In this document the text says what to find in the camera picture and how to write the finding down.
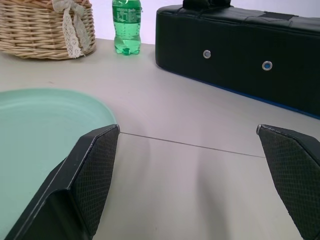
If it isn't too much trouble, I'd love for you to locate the cream lace ribbon bow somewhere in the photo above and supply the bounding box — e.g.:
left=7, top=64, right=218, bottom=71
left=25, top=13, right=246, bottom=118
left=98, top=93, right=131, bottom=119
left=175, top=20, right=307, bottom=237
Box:
left=51, top=0, right=91, bottom=60

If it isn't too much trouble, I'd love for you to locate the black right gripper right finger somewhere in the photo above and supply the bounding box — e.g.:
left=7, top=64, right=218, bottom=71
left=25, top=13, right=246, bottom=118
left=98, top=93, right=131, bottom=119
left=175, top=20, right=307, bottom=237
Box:
left=256, top=123, right=320, bottom=240

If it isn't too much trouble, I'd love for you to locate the green plastic soda bottle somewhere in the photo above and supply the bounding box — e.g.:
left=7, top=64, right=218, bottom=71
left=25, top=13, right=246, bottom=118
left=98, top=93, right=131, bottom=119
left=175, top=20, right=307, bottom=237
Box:
left=111, top=0, right=143, bottom=56

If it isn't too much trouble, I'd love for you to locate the black padded leather case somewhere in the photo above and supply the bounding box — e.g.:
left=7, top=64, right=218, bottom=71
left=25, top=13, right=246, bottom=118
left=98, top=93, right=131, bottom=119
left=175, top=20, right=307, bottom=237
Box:
left=154, top=0, right=320, bottom=117

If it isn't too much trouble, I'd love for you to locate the woven wicker basket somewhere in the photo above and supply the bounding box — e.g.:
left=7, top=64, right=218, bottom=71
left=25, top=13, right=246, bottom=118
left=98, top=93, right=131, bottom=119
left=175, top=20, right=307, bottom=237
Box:
left=0, top=0, right=97, bottom=60

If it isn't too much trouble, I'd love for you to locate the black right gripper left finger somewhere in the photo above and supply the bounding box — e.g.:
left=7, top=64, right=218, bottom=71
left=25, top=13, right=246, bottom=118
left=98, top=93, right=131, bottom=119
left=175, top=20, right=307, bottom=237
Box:
left=4, top=124, right=120, bottom=240

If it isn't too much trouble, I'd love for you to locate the mint green plate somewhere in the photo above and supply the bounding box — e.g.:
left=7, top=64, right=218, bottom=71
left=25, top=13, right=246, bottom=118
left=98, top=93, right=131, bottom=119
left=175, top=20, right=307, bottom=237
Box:
left=0, top=88, right=117, bottom=240

